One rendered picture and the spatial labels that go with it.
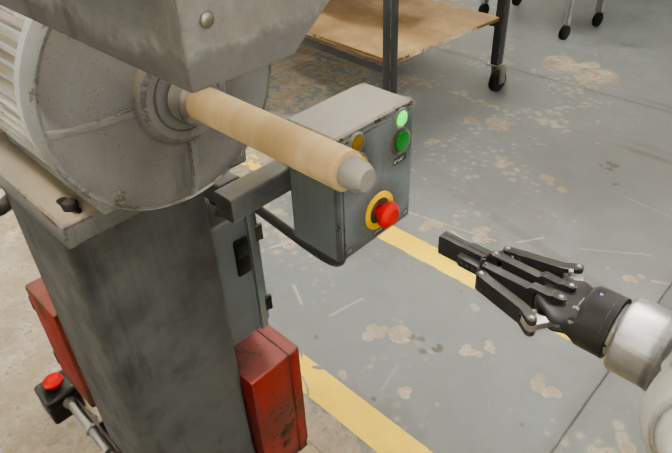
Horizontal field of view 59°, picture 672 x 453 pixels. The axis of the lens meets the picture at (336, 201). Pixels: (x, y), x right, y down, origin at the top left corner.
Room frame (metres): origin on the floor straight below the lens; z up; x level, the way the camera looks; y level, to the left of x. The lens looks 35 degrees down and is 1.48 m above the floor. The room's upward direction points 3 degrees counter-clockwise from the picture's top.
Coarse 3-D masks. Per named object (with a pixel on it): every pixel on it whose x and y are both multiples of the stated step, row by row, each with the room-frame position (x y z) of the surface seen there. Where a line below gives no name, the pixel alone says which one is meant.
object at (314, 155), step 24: (192, 96) 0.48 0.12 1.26; (216, 96) 0.47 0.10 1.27; (216, 120) 0.45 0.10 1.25; (240, 120) 0.43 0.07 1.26; (264, 120) 0.42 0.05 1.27; (264, 144) 0.41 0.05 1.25; (288, 144) 0.39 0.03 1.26; (312, 144) 0.38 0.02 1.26; (336, 144) 0.38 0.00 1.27; (312, 168) 0.37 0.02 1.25; (336, 168) 0.36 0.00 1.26
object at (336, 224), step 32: (352, 96) 0.77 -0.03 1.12; (384, 96) 0.77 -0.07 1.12; (320, 128) 0.68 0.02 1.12; (352, 128) 0.68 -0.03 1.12; (384, 128) 0.70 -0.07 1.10; (384, 160) 0.70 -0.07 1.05; (320, 192) 0.66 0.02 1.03; (352, 192) 0.66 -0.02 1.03; (384, 192) 0.70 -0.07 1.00; (320, 224) 0.67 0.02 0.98; (352, 224) 0.66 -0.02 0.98; (320, 256) 0.71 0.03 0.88
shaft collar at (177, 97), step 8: (176, 88) 0.49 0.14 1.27; (216, 88) 0.51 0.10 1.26; (168, 96) 0.49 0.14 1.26; (176, 96) 0.48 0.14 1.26; (184, 96) 0.48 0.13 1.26; (168, 104) 0.49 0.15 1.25; (176, 104) 0.48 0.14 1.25; (184, 104) 0.48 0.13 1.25; (176, 112) 0.48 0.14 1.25; (184, 112) 0.48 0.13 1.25; (184, 120) 0.48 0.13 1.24; (192, 120) 0.48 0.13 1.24
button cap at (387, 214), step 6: (384, 204) 0.68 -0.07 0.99; (390, 204) 0.68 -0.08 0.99; (396, 204) 0.69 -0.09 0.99; (378, 210) 0.69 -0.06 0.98; (384, 210) 0.67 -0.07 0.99; (390, 210) 0.67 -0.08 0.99; (396, 210) 0.68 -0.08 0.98; (378, 216) 0.67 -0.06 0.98; (384, 216) 0.67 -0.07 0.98; (390, 216) 0.67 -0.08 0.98; (396, 216) 0.68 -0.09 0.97; (378, 222) 0.67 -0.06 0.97; (384, 222) 0.67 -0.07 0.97; (390, 222) 0.67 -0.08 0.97; (384, 228) 0.67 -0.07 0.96
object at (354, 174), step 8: (344, 160) 0.36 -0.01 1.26; (352, 160) 0.36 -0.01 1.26; (360, 160) 0.36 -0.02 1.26; (344, 168) 0.35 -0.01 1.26; (352, 168) 0.35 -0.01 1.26; (360, 168) 0.35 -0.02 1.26; (368, 168) 0.35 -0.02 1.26; (344, 176) 0.35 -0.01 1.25; (352, 176) 0.35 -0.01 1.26; (360, 176) 0.35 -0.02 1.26; (368, 176) 0.35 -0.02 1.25; (344, 184) 0.35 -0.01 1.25; (352, 184) 0.35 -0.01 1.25; (360, 184) 0.35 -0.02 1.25; (368, 184) 0.35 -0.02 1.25; (360, 192) 0.35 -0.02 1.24
